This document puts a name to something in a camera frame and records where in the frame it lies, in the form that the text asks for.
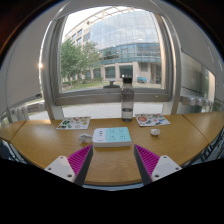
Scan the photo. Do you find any clear water bottle black cap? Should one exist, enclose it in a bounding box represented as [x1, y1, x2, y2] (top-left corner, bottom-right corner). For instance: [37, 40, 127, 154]
[120, 76, 135, 123]

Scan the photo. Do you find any white power strip plug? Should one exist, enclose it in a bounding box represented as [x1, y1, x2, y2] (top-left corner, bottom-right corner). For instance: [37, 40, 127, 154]
[78, 133, 94, 145]

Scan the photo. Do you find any grey window frame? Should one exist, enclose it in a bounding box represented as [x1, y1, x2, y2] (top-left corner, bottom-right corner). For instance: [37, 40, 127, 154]
[39, 0, 183, 121]

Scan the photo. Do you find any wall rail with white knobs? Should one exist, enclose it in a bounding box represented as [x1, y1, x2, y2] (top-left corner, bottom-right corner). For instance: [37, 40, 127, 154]
[8, 101, 46, 123]
[179, 95, 214, 108]

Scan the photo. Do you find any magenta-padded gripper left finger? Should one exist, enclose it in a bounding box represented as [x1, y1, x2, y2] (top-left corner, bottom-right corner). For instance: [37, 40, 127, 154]
[43, 144, 94, 187]

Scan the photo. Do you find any white and blue power strip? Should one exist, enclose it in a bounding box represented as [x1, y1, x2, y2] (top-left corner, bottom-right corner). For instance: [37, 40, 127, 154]
[92, 126, 133, 148]

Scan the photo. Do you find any small sticker sheet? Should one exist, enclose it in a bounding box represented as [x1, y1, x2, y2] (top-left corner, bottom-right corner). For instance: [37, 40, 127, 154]
[55, 115, 92, 131]

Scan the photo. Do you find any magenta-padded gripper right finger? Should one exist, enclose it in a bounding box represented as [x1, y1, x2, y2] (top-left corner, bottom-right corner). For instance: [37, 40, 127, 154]
[133, 143, 183, 186]

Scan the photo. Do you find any large sticker sheet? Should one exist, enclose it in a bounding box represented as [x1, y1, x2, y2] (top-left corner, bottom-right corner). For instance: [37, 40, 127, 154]
[134, 113, 171, 128]

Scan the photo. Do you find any dark window handle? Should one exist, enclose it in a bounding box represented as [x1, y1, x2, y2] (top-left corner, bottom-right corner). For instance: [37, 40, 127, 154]
[102, 79, 121, 89]

